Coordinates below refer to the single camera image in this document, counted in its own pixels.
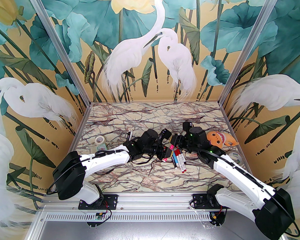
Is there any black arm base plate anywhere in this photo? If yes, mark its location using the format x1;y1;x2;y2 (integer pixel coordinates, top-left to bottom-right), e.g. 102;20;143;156
79;193;118;209
192;193;233;209

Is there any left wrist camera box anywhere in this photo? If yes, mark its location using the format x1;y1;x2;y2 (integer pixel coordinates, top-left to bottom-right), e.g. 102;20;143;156
160;128;172;141

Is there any pink highlighter pen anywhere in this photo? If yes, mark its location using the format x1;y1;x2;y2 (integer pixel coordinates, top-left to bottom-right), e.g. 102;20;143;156
162;145;174;162

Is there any aluminium back rail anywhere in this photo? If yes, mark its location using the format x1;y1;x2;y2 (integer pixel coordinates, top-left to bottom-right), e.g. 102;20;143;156
89;100;222;104

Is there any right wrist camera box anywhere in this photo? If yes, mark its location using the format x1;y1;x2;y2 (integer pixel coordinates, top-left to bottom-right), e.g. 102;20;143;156
182;121;194;133

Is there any perforated metal strip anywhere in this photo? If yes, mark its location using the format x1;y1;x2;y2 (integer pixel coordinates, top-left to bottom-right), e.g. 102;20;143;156
40;212;215;222

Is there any aluminium frame post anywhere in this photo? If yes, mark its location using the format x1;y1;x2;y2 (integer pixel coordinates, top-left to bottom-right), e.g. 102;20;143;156
22;0;90;104
219;0;288;104

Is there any orange fish plush toy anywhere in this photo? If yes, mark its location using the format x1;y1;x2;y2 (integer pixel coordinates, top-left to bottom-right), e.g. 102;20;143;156
206;131;240;148

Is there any large white tape roll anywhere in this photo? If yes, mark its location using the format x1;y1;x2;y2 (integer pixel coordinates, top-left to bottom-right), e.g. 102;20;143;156
225;152;243;164

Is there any grey metal panel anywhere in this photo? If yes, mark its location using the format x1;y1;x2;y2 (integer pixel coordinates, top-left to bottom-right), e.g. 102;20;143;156
27;220;285;240

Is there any aluminium front rail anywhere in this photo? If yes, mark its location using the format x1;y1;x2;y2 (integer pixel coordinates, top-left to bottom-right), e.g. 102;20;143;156
37;193;275;211

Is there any white marker with red end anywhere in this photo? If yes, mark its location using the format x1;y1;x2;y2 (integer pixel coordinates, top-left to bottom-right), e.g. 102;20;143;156
179;154;187;172
174;150;184;172

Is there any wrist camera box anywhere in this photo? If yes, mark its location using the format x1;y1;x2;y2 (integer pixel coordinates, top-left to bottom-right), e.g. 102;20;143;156
182;121;194;133
160;128;172;141

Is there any aluminium rail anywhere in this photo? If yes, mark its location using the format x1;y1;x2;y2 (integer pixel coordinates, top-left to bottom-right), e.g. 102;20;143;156
89;100;222;104
37;193;275;211

